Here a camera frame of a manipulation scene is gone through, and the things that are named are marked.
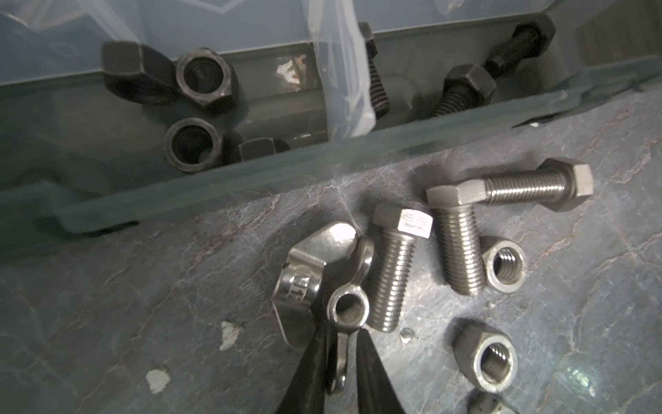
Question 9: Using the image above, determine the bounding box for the silver hex nut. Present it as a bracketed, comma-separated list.
[480, 236, 528, 294]
[453, 323, 519, 394]

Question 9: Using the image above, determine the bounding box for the black hex nut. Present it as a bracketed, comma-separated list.
[101, 41, 179, 105]
[163, 117, 224, 174]
[175, 48, 239, 115]
[229, 137, 291, 163]

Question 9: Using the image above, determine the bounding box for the black hex bolt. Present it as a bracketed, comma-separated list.
[432, 64, 497, 117]
[483, 15, 556, 78]

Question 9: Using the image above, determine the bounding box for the silver threaded bolt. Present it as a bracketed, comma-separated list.
[365, 204, 433, 333]

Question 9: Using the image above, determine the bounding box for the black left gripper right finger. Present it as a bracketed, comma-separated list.
[356, 329, 405, 414]

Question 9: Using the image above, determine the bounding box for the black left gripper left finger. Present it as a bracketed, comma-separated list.
[275, 322, 329, 414]

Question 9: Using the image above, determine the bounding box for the black threaded bolt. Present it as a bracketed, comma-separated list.
[359, 22, 391, 119]

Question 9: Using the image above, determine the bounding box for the silver wing nut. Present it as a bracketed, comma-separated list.
[272, 221, 358, 350]
[324, 236, 375, 395]

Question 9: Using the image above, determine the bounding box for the silver hex bolt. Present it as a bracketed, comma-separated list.
[426, 179, 487, 297]
[483, 157, 595, 212]

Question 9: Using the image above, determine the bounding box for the clear plastic organizer box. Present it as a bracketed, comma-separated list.
[1, 1, 661, 255]

